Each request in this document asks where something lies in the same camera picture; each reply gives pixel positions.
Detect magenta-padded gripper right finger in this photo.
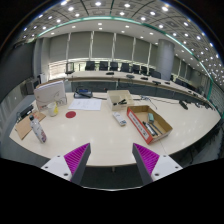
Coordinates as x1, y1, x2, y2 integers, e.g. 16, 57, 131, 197
131, 142, 184, 186

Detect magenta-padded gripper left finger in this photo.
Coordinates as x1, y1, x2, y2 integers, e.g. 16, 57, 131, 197
40, 142, 92, 186

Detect clear plastic water bottle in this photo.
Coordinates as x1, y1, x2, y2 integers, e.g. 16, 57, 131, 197
28, 114, 48, 144

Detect red-sided open cardboard box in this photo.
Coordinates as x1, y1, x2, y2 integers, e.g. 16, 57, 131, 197
126, 105, 174, 145

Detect flat round red coaster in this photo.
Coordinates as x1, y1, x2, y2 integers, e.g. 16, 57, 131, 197
65, 110, 77, 120

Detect small white rectangular box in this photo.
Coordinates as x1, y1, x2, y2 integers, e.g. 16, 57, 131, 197
112, 111, 128, 127

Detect white printed paper sheet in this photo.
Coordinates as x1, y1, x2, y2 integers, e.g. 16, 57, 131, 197
67, 98, 103, 112

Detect white paper cup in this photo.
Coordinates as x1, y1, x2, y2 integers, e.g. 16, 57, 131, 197
46, 101, 59, 118

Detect flat brown cardboard sheet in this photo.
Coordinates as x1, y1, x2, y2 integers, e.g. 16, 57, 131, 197
14, 110, 47, 141

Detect black marker pen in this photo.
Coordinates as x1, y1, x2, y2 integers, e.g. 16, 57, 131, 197
112, 98, 128, 106

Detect black desk console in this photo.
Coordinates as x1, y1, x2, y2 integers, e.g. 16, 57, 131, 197
73, 87, 94, 99

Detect black desk device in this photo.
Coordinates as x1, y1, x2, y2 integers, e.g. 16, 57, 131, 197
178, 99, 189, 111

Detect black power strip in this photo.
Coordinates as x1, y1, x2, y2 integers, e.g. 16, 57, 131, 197
16, 104, 35, 121

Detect large white cardboard box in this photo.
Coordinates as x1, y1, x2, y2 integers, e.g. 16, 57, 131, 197
33, 79, 68, 111

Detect black desk microphone units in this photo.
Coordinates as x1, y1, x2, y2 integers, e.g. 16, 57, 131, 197
105, 71, 173, 86

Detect grey box monitor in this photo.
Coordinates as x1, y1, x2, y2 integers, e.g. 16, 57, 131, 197
24, 78, 42, 95

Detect row of black chairs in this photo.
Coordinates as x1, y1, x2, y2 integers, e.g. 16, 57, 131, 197
84, 60, 163, 80

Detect ceiling lights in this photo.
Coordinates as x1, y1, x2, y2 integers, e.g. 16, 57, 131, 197
21, 0, 224, 84

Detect black handled tool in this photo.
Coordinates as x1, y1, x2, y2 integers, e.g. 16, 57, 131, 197
142, 120, 160, 137

